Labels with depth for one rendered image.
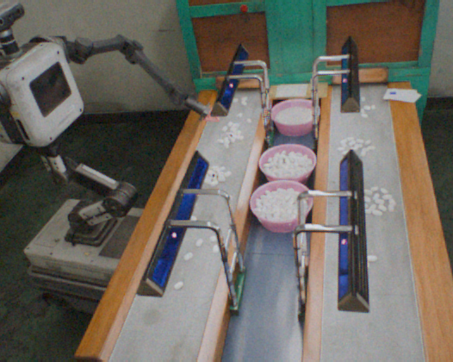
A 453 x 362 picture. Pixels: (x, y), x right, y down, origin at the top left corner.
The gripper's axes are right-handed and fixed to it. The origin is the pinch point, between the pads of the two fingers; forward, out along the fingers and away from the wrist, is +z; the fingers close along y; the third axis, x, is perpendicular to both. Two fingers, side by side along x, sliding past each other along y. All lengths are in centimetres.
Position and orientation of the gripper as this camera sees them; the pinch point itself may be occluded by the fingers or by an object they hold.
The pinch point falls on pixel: (218, 120)
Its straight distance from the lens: 247.3
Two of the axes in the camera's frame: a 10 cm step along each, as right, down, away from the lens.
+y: 2.1, -6.3, 7.5
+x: -5.0, 5.9, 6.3
